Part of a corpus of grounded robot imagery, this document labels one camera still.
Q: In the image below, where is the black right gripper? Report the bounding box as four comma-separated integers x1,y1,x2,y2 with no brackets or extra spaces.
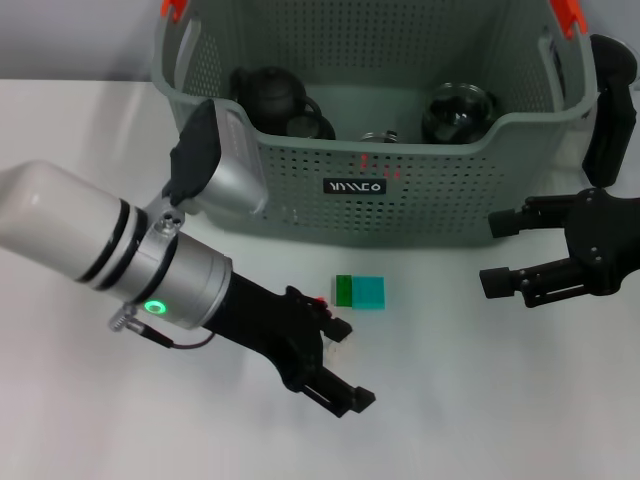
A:
478,187,640,310

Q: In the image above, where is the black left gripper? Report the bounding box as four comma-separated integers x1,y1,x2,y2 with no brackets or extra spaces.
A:
203,273,378,417

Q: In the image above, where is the glass teacup with black handle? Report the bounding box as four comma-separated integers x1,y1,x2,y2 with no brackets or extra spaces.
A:
358,129,401,145
285,110,337,141
421,83,500,146

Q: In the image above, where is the grey-green perforated storage bin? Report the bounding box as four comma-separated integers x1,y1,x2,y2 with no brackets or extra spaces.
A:
149,0,599,249

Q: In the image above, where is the small green toy brick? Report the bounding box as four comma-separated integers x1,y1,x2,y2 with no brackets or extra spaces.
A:
333,274,354,308

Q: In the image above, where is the teal toy brick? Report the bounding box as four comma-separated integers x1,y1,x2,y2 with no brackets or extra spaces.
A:
351,276,388,311

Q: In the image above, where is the black curved stand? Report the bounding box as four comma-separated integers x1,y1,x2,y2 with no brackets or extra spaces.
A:
581,33,637,189

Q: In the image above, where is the black clay teapot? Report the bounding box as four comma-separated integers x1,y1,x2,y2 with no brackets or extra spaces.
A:
230,65,309,135

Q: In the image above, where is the left gripper cable with plugs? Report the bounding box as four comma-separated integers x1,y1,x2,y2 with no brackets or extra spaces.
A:
108,303,217,352

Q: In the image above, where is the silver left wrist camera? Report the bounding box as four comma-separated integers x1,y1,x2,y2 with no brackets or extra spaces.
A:
168,98,270,217

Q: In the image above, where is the orange bin handle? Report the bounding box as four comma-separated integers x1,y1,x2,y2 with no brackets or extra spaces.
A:
160,0,589,40

